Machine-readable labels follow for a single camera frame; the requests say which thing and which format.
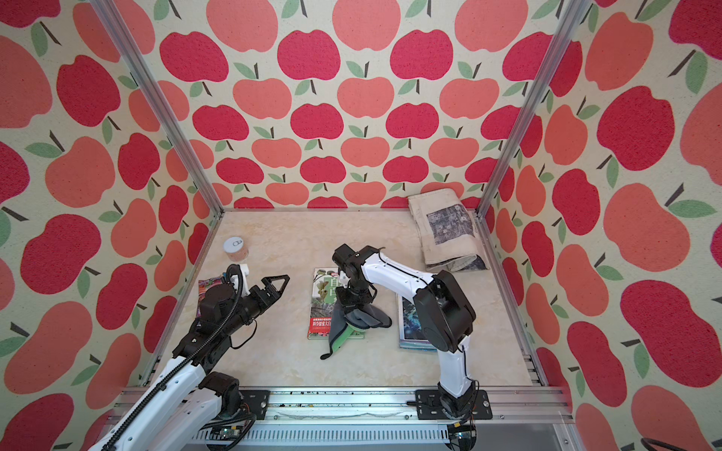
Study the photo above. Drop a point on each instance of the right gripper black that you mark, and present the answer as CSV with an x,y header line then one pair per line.
x,y
341,293

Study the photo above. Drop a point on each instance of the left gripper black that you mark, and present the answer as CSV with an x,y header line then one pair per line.
x,y
273,289

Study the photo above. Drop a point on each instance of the grey microfibre cloth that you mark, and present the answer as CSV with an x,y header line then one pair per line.
x,y
358,319

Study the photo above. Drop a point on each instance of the red green book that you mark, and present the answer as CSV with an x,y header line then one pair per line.
x,y
323,298

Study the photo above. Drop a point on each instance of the blue science book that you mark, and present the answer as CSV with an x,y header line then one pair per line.
x,y
410,330

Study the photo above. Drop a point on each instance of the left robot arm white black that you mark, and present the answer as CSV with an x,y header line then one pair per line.
x,y
190,395

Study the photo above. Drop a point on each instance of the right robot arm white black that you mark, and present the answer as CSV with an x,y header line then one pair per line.
x,y
446,316

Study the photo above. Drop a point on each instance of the white round tape roll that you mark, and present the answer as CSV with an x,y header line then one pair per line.
x,y
236,249

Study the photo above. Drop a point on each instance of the purple candy bag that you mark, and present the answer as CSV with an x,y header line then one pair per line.
x,y
206,284

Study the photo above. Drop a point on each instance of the folded newspaper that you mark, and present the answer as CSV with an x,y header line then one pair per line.
x,y
449,235

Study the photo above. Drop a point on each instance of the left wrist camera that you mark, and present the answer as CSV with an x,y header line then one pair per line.
x,y
236,276

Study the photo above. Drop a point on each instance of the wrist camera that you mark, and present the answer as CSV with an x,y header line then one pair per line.
x,y
236,276
347,259

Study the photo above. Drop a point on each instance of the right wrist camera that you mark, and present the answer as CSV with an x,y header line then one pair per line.
x,y
347,259

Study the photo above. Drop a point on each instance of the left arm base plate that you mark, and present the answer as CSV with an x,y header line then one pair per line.
x,y
251,405

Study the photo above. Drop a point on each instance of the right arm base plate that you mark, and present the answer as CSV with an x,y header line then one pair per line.
x,y
439,405

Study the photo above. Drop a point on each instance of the aluminium front rail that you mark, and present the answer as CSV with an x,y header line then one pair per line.
x,y
526,418

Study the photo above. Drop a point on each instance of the left aluminium frame post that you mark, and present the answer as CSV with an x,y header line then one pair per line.
x,y
122,38

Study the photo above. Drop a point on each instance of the aluminium frame post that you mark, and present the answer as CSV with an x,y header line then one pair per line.
x,y
569,22
122,38

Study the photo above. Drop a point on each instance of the right aluminium frame post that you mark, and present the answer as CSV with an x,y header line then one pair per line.
x,y
569,22

